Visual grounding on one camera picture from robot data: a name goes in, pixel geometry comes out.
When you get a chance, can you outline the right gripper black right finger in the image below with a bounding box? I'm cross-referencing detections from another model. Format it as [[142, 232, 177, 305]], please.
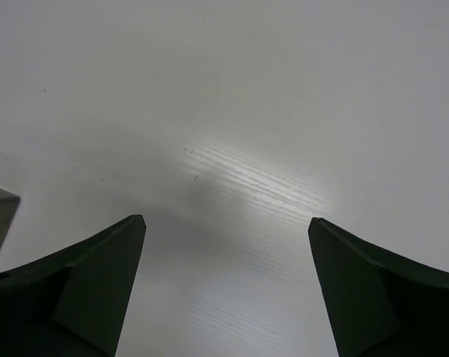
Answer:
[[308, 217, 449, 356]]

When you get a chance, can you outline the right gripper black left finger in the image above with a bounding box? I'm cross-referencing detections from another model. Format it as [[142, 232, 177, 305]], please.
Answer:
[[0, 215, 146, 356]]

